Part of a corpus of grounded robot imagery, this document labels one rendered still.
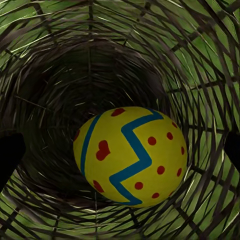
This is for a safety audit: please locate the wicker basket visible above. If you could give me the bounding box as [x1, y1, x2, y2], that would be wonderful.
[0, 0, 240, 240]

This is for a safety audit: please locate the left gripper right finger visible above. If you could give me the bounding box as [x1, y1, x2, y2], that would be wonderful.
[224, 133, 240, 172]

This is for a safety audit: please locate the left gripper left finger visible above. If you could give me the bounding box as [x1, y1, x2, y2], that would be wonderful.
[0, 131, 26, 193]

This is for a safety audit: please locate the easter egg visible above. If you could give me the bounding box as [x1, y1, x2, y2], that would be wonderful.
[72, 105, 188, 209]

